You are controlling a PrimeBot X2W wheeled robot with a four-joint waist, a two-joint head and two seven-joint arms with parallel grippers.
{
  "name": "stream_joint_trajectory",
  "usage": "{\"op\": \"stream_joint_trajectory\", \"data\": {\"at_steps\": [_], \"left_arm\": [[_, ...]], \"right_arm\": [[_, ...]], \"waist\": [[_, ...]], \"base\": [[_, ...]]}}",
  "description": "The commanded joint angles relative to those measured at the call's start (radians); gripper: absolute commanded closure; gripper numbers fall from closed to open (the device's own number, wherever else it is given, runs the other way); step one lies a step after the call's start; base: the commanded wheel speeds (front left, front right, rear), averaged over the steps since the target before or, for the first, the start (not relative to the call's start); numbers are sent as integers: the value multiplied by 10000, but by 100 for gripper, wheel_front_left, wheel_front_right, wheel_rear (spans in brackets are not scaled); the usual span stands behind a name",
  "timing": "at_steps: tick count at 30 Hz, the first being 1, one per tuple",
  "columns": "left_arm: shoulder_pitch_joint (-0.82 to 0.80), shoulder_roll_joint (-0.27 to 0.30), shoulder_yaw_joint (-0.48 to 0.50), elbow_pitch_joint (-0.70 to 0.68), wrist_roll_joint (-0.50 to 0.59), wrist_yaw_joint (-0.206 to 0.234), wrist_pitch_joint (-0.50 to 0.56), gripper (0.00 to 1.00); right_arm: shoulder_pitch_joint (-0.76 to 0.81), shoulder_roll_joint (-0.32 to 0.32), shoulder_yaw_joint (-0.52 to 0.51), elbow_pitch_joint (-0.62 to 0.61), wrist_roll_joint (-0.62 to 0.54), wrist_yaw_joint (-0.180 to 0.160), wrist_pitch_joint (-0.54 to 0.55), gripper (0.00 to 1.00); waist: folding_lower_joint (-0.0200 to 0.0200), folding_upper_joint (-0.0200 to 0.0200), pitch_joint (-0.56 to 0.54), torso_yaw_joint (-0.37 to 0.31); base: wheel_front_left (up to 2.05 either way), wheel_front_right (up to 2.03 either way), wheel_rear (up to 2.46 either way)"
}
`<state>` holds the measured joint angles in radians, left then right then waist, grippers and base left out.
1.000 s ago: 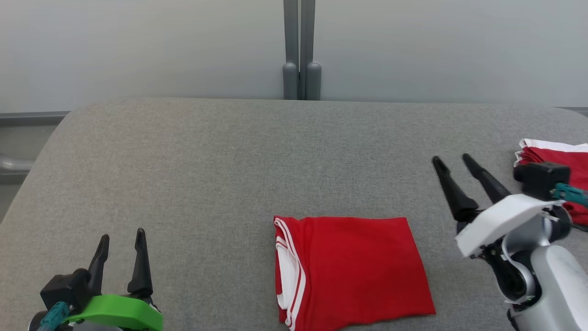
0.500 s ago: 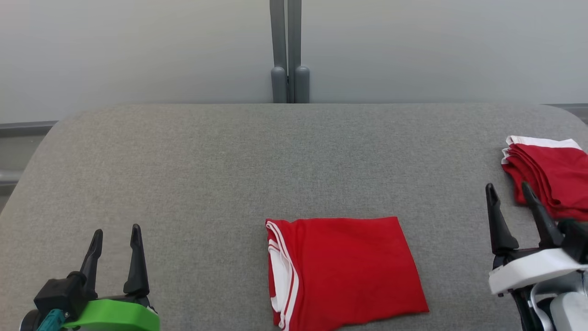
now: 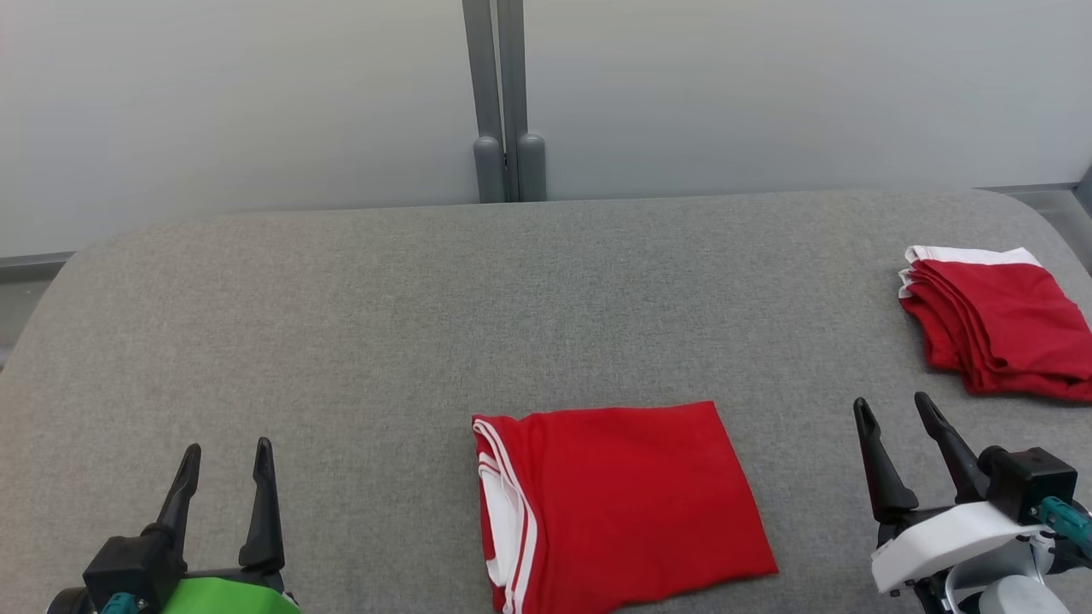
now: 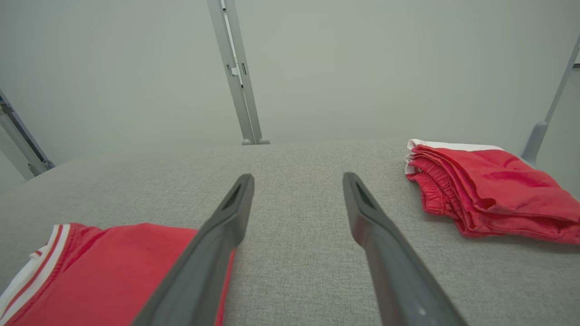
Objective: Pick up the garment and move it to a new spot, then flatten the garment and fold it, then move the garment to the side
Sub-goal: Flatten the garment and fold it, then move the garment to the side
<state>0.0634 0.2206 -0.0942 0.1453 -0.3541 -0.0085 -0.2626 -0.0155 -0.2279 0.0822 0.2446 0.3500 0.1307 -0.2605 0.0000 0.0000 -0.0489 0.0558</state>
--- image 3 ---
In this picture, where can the grey fabric sofa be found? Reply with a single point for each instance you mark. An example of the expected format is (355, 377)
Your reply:
(426, 341)

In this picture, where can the teal camera connector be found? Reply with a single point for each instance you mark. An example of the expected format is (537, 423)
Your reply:
(1066, 520)
(119, 605)

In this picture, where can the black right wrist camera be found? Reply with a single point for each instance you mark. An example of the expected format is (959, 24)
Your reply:
(1028, 482)

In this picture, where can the red white basketball jersey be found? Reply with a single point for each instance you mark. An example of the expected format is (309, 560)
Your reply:
(631, 503)

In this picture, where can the teal left camera connector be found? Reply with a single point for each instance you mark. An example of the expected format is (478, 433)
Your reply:
(119, 605)

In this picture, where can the red white basketball shorts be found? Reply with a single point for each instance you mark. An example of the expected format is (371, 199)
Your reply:
(1007, 324)

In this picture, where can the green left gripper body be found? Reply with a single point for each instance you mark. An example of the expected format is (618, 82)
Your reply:
(226, 599)

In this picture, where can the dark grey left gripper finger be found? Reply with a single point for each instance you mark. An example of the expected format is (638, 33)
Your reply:
(183, 495)
(263, 512)

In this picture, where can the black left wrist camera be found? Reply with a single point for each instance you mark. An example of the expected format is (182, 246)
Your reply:
(132, 563)

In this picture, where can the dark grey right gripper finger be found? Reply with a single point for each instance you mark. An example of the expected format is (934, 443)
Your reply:
(951, 452)
(883, 469)

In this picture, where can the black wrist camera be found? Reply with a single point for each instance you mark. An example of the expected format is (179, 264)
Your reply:
(132, 563)
(1028, 482)

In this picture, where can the teal right camera connector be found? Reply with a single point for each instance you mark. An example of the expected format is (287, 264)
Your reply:
(1066, 520)

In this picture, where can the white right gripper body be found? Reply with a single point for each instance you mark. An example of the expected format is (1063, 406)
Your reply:
(947, 537)

